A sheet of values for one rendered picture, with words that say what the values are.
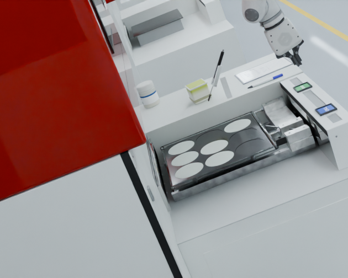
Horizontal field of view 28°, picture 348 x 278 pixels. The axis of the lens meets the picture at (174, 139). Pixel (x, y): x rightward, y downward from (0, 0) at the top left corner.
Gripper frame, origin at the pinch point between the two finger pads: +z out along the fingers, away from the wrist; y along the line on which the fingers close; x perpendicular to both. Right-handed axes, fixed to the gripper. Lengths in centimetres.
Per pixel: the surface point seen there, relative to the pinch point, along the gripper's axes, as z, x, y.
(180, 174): 5, -17, -53
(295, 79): 10.5, 12.5, -2.3
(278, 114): 15.6, 5.7, -14.8
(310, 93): 10.6, -6.3, -2.4
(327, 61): 119, 290, 54
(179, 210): 12, -26, -59
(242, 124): 10.8, 4.3, -27.3
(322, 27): 124, 383, 79
